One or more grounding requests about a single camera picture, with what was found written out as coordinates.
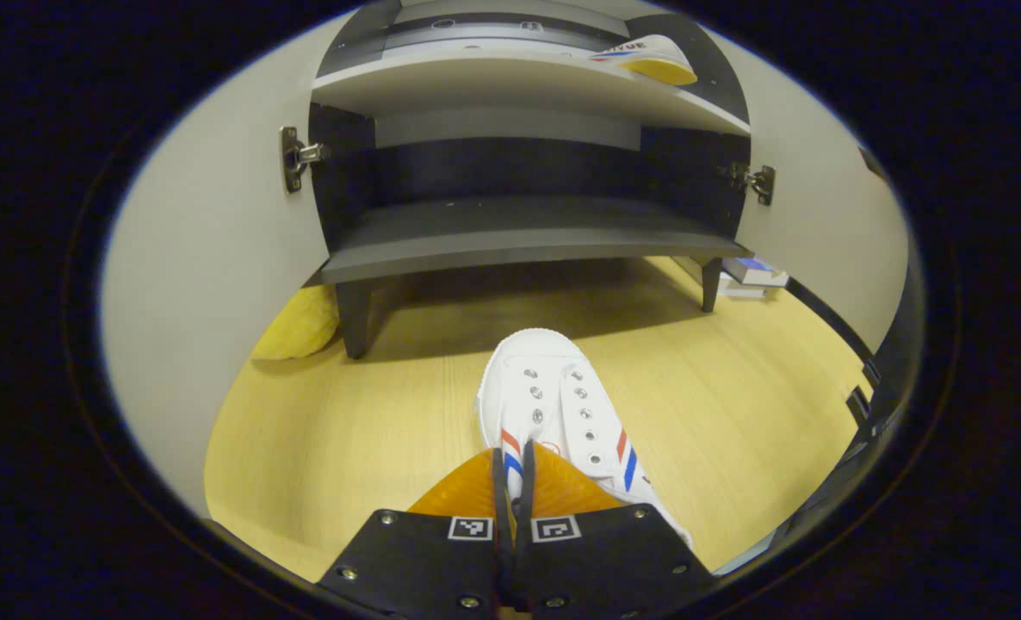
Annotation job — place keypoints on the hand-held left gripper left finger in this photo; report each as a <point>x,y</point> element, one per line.
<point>500,491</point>

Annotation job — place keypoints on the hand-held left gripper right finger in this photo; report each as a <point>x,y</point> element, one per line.
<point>526,491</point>

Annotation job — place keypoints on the white striped shoe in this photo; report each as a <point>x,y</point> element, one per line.
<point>553,387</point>
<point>648,58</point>

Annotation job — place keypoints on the grey shoe cabinet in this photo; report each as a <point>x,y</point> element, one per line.
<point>519,228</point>

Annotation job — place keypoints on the grey shoe cabinet door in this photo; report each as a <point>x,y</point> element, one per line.
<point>820,215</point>
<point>209,215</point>

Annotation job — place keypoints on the metal door hinge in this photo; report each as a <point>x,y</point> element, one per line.
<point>756,181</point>
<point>295,159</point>

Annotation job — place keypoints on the yellow soft bundle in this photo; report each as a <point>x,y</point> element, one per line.
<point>300,325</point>

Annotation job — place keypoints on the blue cover book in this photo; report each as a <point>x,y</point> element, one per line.
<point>756,271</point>

